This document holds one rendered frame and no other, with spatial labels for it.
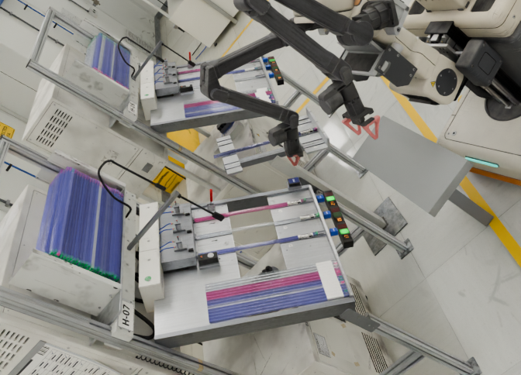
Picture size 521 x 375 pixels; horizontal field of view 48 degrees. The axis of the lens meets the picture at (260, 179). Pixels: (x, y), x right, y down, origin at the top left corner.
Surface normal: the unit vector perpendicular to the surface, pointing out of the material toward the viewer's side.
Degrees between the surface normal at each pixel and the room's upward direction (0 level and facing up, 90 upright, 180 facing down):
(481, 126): 0
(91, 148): 90
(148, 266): 44
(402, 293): 0
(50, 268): 90
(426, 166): 0
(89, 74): 90
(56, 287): 90
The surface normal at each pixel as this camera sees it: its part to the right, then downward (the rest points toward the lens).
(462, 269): -0.76, -0.44
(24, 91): 0.16, 0.58
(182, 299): -0.10, -0.79
